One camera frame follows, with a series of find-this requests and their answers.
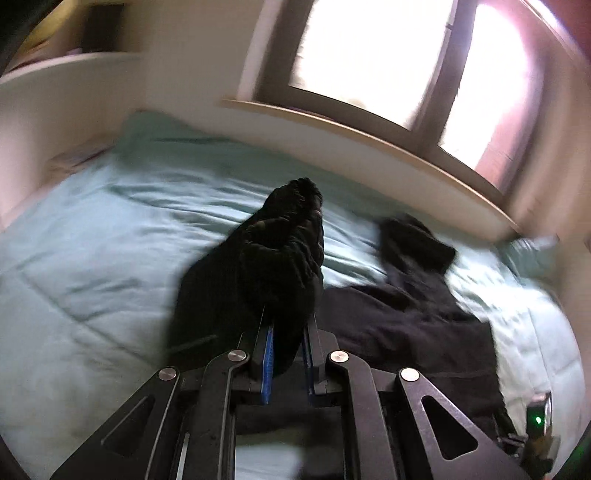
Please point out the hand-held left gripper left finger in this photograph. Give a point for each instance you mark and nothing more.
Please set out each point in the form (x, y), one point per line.
(268, 367)

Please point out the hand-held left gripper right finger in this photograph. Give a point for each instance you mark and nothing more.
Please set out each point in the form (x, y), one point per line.
(308, 364)

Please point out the black hooded sweatshirt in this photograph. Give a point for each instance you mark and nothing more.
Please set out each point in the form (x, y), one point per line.
(277, 258)

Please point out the pale green pillow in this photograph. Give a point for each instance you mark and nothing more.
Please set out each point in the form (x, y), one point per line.
(531, 251)

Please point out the pale green bed blanket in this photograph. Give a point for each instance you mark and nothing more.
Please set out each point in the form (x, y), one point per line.
(115, 240)

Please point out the beige window sill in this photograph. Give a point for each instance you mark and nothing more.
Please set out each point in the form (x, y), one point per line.
(369, 138)

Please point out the window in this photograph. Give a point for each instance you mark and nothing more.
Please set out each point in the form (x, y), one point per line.
(369, 55)

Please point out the white shelf unit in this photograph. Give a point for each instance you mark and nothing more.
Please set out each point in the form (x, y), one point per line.
(69, 92)

